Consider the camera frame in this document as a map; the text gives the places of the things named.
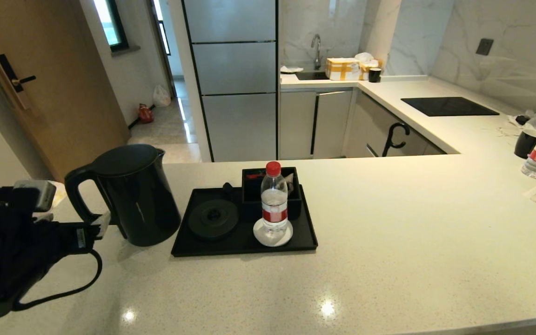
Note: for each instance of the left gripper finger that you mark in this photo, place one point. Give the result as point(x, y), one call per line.
point(82, 239)

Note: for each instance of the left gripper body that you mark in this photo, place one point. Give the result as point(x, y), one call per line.
point(26, 251)

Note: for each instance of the black electric kettle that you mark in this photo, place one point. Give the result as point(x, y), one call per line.
point(142, 200)

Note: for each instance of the clear water bottle green logo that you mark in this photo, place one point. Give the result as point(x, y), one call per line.
point(274, 190)

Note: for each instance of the black round kettle base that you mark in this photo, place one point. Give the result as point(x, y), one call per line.
point(203, 225)

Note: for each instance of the sachet packet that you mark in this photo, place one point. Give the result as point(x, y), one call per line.
point(290, 180)

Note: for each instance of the small black cup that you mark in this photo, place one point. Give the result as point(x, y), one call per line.
point(374, 76)

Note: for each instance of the yellow white plastic bag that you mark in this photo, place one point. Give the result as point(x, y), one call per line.
point(61, 195)

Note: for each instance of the brown wooden door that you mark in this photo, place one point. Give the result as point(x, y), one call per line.
point(72, 102)

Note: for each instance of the red bag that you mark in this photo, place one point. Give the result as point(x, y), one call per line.
point(146, 114)

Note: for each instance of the black rectangular serving tray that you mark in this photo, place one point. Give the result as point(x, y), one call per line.
point(240, 245)

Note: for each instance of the black compartment organizer box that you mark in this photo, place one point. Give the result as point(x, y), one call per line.
point(251, 204)

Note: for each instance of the red packet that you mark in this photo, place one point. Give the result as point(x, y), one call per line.
point(253, 176)

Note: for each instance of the black framed window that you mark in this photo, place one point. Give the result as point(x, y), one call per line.
point(110, 23)

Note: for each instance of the silver refrigerator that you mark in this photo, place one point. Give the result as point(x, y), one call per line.
point(235, 70)

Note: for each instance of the white dish by sink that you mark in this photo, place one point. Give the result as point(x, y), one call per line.
point(291, 70)

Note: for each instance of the grey sink cabinet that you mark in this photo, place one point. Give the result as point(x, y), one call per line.
point(333, 125)

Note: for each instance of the dark kitchen sink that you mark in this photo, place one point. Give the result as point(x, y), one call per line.
point(312, 76)

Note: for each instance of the chrome kitchen faucet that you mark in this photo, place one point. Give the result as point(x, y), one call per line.
point(317, 52)

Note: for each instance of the cardboard box yellow tape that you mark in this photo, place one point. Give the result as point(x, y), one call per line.
point(342, 69)

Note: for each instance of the grey drawer cabinet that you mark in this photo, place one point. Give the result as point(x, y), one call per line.
point(375, 125)

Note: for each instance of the small yellow taped box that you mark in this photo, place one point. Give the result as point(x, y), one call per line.
point(365, 68)

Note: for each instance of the white tissue on box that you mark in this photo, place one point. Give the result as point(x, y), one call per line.
point(364, 57)

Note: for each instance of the black induction cooktop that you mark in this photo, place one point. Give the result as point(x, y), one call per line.
point(447, 106)

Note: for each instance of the black mug white inside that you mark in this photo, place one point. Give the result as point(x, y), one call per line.
point(525, 145)

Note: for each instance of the crumpled white plastic wrap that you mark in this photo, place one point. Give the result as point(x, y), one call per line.
point(535, 120)

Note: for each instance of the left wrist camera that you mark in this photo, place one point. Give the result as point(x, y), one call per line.
point(35, 195)

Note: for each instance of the dark wall socket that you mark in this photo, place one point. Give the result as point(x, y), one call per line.
point(484, 47)

